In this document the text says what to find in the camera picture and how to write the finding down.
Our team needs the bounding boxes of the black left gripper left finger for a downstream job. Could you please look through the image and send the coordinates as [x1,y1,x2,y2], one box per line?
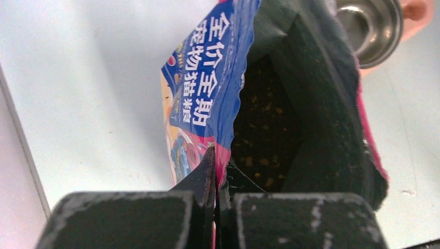
[37,147,216,248]

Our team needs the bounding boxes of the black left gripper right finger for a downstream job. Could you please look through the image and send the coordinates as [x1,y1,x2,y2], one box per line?
[218,159,389,249]

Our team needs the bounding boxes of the pet food bag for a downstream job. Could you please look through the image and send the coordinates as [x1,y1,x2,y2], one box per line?
[160,0,390,212]

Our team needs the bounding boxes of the brown pet food kibble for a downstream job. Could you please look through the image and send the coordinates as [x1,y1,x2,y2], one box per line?
[231,57,301,192]

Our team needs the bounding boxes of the steel bowl near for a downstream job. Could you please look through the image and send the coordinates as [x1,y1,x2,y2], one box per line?
[336,0,404,69]

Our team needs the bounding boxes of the pink double bowl stand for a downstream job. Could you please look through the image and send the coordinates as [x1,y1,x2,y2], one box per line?
[359,0,436,78]

